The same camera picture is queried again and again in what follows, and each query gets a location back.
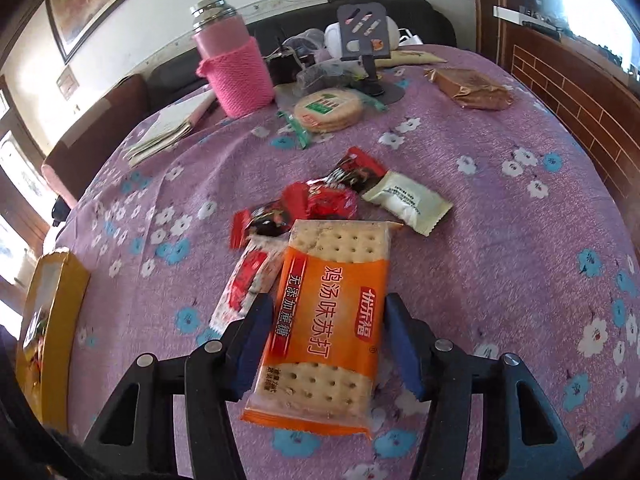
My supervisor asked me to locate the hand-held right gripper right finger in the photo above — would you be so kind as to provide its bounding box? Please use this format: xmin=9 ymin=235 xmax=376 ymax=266
xmin=382 ymin=292 xmax=586 ymax=480

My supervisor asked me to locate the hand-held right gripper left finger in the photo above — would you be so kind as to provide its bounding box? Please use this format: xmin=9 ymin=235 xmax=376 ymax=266
xmin=85 ymin=292 xmax=275 ymax=480

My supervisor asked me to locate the orange cracker packet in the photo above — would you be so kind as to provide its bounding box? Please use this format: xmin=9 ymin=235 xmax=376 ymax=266
xmin=241 ymin=219 xmax=404 ymax=441

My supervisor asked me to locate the yellow-taped cardboard box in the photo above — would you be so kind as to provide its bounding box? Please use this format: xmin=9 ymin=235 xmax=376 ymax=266
xmin=15 ymin=250 xmax=92 ymax=427

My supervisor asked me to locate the red and white snack packet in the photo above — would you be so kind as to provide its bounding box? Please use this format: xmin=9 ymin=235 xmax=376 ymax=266
xmin=210 ymin=234 xmax=289 ymax=337

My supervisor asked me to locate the red and black candy packet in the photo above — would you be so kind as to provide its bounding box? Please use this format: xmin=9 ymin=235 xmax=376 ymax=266
xmin=326 ymin=147 xmax=389 ymax=194
xmin=231 ymin=200 xmax=301 ymax=249

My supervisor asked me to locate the purple floral tablecloth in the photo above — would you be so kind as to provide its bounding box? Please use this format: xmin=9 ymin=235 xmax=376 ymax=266
xmin=52 ymin=44 xmax=640 ymax=480

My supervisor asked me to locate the cream white snack packet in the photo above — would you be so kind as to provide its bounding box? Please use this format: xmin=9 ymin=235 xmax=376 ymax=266
xmin=361 ymin=171 xmax=454 ymax=237

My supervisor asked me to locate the red foil snack packet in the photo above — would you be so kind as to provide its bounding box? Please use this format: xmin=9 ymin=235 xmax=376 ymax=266
xmin=282 ymin=182 xmax=359 ymax=222

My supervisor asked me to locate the stack of folded papers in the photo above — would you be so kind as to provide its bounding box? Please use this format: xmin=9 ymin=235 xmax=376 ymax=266
xmin=122 ymin=91 xmax=217 ymax=167

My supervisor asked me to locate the round rice cracker packet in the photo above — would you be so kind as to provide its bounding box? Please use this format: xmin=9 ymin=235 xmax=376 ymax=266
xmin=277 ymin=87 xmax=387 ymax=149

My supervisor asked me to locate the brown cake packet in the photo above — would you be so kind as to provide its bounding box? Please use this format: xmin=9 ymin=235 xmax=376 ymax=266
xmin=425 ymin=67 xmax=514 ymax=111

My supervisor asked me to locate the pink knitted-sleeve bottle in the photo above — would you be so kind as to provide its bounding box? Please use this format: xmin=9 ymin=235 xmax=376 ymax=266
xmin=190 ymin=0 xmax=276 ymax=119

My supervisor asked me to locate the clear plastic bag clutter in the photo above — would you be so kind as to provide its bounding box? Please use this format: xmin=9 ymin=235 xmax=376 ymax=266
xmin=296 ymin=59 xmax=367 ymax=94

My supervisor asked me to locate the small black box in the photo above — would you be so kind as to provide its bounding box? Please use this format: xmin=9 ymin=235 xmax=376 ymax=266
xmin=270 ymin=52 xmax=302 ymax=87

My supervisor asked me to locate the beige long packet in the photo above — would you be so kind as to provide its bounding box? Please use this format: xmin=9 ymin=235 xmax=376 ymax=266
xmin=375 ymin=50 xmax=449 ymax=69

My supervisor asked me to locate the wooden cabinet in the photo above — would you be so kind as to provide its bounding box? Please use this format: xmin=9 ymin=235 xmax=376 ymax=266
xmin=472 ymin=0 xmax=640 ymax=243

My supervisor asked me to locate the clear plastic bag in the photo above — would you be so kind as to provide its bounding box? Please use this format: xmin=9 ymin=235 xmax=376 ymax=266
xmin=281 ymin=29 xmax=327 ymax=57

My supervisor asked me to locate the black phone stand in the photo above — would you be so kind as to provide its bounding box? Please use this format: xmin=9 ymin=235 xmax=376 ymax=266
xmin=336 ymin=2 xmax=407 ymax=104

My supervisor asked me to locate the black sofa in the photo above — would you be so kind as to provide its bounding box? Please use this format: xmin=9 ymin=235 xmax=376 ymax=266
xmin=145 ymin=0 xmax=457 ymax=107

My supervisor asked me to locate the white shelf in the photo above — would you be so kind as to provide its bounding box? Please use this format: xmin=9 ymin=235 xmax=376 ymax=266
xmin=492 ymin=5 xmax=567 ymax=37

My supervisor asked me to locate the wall switch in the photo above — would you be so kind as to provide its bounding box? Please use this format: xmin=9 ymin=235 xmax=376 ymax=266
xmin=56 ymin=71 xmax=79 ymax=99

